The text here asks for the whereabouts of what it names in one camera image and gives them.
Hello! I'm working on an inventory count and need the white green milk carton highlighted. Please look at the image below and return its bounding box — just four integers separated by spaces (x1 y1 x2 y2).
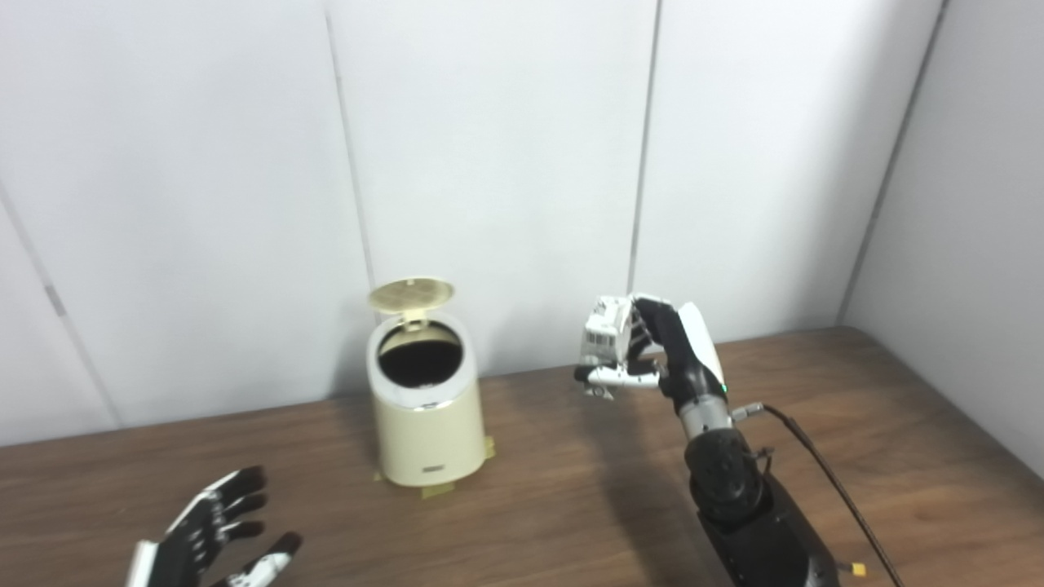
579 295 635 400

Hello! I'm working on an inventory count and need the cream-colored round bin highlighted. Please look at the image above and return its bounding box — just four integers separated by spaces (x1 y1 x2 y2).
365 312 487 488

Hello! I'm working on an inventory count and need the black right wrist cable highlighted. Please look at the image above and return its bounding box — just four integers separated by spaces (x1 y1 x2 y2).
732 402 906 587

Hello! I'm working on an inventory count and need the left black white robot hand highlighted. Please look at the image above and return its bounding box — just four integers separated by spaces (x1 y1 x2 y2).
125 466 303 587

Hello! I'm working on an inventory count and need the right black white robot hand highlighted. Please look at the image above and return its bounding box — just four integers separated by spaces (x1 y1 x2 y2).
574 293 728 413

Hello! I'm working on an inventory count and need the cream round bin lid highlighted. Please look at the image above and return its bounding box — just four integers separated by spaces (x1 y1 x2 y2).
367 277 455 327

